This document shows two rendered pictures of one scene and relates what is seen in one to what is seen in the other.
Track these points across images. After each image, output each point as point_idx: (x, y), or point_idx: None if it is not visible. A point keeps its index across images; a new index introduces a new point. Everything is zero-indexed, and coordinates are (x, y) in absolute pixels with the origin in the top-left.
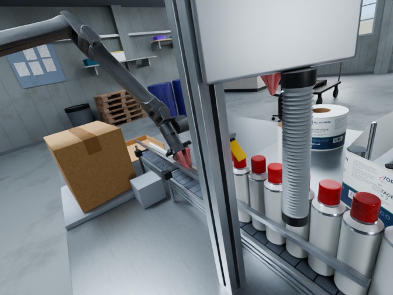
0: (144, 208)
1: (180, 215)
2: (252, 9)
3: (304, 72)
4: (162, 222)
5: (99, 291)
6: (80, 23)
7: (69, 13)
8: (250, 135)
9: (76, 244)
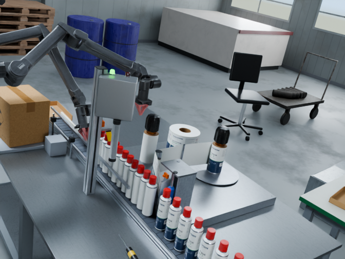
0: (50, 155)
1: (72, 165)
2: (109, 105)
3: (116, 121)
4: (60, 165)
5: (25, 181)
6: (48, 32)
7: (43, 25)
8: None
9: (7, 162)
